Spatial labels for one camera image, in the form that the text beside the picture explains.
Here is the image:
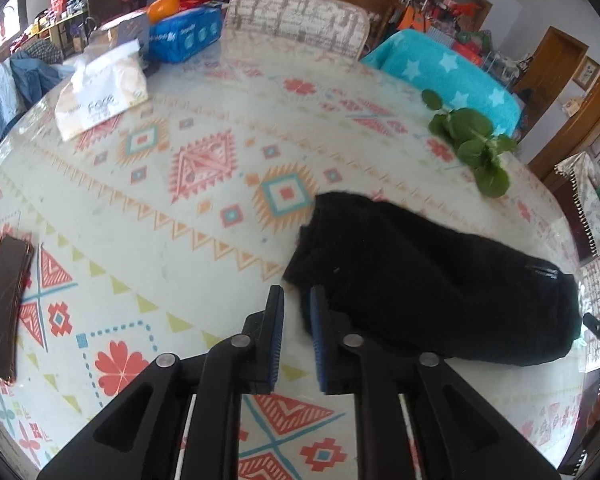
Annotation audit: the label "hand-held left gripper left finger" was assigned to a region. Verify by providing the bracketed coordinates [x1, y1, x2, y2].
[36, 285, 285, 480]

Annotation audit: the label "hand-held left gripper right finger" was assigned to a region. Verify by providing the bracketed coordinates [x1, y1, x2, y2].
[310, 285, 561, 480]

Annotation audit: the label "black pants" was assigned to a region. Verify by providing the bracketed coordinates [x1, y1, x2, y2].
[282, 191, 583, 368]

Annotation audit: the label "fringed side table cloth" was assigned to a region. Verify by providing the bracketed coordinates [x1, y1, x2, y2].
[555, 152, 600, 261]

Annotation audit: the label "wooden door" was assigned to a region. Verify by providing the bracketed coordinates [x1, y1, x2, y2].
[512, 26, 589, 106]
[527, 60, 600, 181]

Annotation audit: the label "green leafy vegetable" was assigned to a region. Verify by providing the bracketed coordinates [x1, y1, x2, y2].
[421, 89, 520, 198]

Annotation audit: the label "dark brown flat case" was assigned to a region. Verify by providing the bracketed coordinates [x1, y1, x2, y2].
[0, 236, 35, 385]

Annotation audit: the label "white tissue pack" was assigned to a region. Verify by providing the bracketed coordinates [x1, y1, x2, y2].
[54, 40, 149, 142]

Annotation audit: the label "blue tissue pack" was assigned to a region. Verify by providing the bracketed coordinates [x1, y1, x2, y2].
[147, 6, 224, 64]

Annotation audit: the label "grey cardboard box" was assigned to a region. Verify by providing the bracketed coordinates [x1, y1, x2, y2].
[89, 10, 151, 51]

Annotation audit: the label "orange plastic bag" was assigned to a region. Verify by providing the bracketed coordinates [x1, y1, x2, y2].
[146, 0, 182, 24]

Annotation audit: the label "blue denim jacket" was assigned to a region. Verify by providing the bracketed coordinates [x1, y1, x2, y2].
[0, 55, 76, 136]

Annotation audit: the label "framed wall picture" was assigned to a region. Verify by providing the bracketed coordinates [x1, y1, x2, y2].
[573, 56, 600, 90]

